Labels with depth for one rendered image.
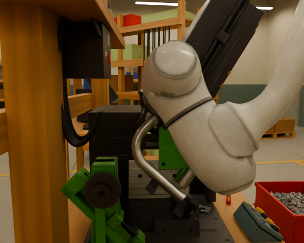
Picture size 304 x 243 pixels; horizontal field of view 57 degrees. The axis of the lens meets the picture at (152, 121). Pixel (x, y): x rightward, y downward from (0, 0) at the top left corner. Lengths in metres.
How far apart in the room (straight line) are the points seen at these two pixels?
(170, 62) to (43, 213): 0.46
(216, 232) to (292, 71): 0.54
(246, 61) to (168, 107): 10.60
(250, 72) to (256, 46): 0.95
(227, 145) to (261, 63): 10.88
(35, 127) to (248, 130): 0.44
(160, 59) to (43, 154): 0.36
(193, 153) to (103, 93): 1.21
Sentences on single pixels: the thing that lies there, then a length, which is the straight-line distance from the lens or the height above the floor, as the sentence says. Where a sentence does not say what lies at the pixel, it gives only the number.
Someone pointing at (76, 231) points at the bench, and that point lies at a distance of 0.96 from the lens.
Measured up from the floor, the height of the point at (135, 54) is 1.73.
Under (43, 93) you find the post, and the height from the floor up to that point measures 1.31.
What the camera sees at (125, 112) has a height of 1.24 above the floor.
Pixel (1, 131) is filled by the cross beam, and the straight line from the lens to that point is 0.68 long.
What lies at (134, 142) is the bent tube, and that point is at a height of 1.16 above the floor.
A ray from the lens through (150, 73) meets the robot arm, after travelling 0.47.
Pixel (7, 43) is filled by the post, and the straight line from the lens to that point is 0.69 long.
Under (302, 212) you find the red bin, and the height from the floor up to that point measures 0.88.
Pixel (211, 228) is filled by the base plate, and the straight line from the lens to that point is 0.93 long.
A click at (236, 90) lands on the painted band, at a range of 10.89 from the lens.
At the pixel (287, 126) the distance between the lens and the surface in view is 7.51.
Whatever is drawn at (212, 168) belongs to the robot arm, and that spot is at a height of 1.20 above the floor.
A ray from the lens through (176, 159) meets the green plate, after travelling 0.89.
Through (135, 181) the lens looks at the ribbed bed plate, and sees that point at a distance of 0.90.
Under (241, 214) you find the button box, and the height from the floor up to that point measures 0.93.
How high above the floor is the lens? 1.34
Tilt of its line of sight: 8 degrees down
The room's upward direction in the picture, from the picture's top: straight up
